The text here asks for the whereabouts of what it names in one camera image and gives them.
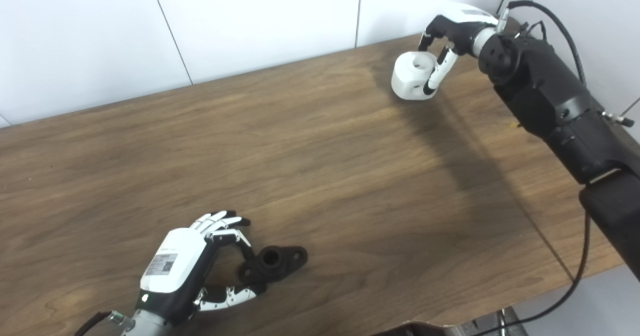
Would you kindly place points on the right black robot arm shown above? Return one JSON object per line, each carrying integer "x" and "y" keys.
{"x": 550, "y": 95}

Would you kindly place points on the dark robot torso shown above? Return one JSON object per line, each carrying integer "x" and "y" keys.
{"x": 425, "y": 328}

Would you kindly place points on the round white piece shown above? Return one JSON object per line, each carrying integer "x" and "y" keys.
{"x": 407, "y": 80}

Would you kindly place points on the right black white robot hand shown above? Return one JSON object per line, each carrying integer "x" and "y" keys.
{"x": 465, "y": 23}

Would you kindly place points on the black flanged holder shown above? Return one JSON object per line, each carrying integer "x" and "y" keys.
{"x": 275, "y": 268}

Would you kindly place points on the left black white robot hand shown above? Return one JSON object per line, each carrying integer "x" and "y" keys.
{"x": 175, "y": 261}

